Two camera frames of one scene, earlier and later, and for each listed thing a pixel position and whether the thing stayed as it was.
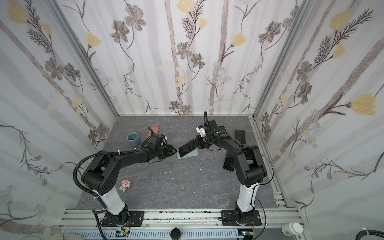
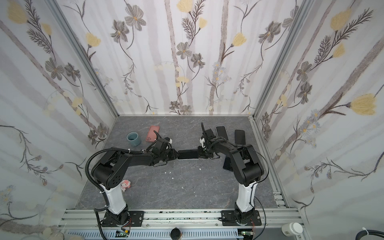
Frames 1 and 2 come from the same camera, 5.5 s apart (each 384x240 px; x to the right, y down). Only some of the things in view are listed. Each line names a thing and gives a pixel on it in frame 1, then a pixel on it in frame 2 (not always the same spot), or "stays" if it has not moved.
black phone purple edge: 186,148 → 188,154
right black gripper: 194,144 → 204,151
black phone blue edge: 229,162 stays
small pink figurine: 125,183 stays
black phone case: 239,135 stays
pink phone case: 155,130 stays
